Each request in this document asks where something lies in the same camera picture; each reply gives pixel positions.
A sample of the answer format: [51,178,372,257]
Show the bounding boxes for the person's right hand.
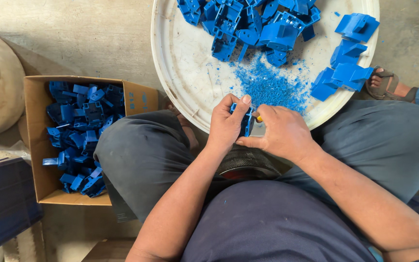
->
[235,104,321,165]

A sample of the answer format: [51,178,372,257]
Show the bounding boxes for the person's left hand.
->
[207,93,252,156]

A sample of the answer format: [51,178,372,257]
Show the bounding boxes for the blue moulded plastic piece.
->
[330,39,369,70]
[331,63,375,92]
[310,67,338,102]
[335,13,380,43]
[230,103,256,138]

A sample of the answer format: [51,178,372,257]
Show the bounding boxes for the person's bare foot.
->
[167,105,200,150]

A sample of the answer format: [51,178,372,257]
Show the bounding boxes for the black low stool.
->
[214,145,283,181]

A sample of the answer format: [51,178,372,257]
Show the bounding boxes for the heap of blue plastic shavings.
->
[231,55,310,114]

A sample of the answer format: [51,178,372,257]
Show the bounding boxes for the white round plastic tray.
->
[151,0,380,135]

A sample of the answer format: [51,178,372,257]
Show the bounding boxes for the person's dark grey trousers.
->
[93,100,419,223]

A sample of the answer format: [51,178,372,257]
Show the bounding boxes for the person's navy shirt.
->
[180,180,378,262]

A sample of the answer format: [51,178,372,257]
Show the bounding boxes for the pile of blue plastic parts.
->
[176,0,321,68]

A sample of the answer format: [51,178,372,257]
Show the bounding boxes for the brown sandal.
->
[365,69,419,103]

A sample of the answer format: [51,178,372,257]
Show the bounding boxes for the boxful of blue plastic parts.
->
[42,80,126,199]

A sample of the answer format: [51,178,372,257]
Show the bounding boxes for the brown cardboard sheet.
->
[81,238,138,262]

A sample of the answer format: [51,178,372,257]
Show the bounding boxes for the brown cardboard box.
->
[24,75,159,206]

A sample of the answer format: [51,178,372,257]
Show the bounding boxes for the clear plastic bag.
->
[0,140,32,165]

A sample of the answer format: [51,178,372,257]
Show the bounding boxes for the dark blue plastic crate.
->
[0,157,44,261]

